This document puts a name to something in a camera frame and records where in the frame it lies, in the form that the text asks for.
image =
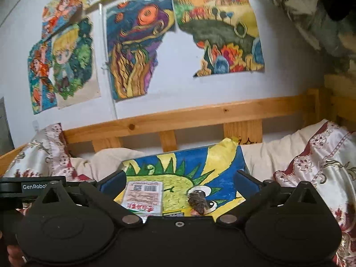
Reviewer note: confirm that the wooden bed headboard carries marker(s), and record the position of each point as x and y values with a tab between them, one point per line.
240	119

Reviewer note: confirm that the yellow snack bar pack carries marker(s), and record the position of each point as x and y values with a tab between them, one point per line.
174	214

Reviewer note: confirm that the dark brown dried snack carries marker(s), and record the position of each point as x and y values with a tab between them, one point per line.
197	201

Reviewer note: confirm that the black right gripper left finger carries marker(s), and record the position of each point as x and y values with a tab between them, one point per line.
92	231

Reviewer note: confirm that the tray with dinosaur painting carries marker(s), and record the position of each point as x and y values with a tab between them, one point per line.
209	168

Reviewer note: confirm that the white red-text snack packet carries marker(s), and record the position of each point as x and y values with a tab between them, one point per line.
144	198

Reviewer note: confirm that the swirly sun painting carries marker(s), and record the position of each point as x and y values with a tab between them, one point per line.
134	31

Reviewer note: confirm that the white floral embroidered blanket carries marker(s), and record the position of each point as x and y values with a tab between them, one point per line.
328	163

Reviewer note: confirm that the landscape painting on wall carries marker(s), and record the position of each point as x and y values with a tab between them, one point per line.
226	30

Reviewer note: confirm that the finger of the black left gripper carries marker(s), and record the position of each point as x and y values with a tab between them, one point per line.
16	188

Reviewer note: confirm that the blond boy painting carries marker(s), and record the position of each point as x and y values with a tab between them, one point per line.
74	66

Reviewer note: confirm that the red-haired girl painting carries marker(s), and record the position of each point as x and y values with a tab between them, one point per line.
55	15

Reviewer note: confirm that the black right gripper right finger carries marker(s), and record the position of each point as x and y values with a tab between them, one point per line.
281	225

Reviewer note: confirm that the white pillow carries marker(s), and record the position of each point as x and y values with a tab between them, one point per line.
262	159

